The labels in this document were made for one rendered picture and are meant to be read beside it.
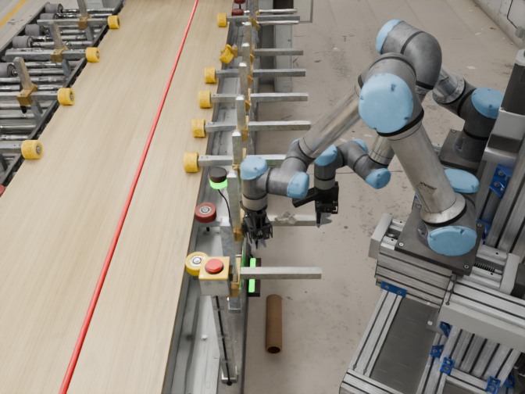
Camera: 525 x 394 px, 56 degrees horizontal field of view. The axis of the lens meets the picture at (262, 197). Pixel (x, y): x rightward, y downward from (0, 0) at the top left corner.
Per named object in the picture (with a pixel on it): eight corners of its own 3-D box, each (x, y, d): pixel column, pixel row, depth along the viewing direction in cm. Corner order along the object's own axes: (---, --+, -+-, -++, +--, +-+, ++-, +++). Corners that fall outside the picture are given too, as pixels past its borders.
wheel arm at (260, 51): (303, 52, 274) (303, 48, 272) (303, 55, 272) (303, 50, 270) (237, 54, 275) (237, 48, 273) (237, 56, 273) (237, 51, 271)
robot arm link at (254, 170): (264, 173, 133) (235, 167, 135) (266, 203, 140) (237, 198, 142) (273, 156, 138) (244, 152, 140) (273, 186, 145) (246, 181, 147)
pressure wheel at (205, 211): (219, 223, 192) (216, 201, 184) (217, 238, 186) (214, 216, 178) (198, 223, 192) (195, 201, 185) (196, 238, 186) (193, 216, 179)
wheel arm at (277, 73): (305, 73, 255) (305, 67, 253) (305, 77, 253) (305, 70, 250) (209, 75, 257) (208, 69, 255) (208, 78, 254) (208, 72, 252)
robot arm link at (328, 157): (344, 149, 161) (322, 158, 158) (342, 176, 168) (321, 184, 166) (330, 138, 167) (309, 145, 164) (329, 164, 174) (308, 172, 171)
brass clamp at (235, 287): (243, 266, 172) (242, 257, 169) (241, 298, 162) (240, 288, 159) (226, 266, 172) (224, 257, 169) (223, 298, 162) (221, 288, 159)
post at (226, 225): (241, 312, 178) (231, 215, 146) (241, 320, 175) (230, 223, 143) (231, 312, 178) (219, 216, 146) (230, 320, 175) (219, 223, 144)
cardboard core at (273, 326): (281, 294, 254) (282, 345, 231) (281, 303, 259) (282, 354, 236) (266, 294, 254) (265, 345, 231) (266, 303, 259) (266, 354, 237)
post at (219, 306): (237, 369, 155) (226, 278, 126) (236, 384, 151) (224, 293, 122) (223, 369, 155) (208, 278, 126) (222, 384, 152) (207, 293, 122)
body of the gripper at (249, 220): (250, 245, 150) (248, 216, 142) (241, 227, 156) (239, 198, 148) (273, 239, 152) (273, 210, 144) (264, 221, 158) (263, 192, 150)
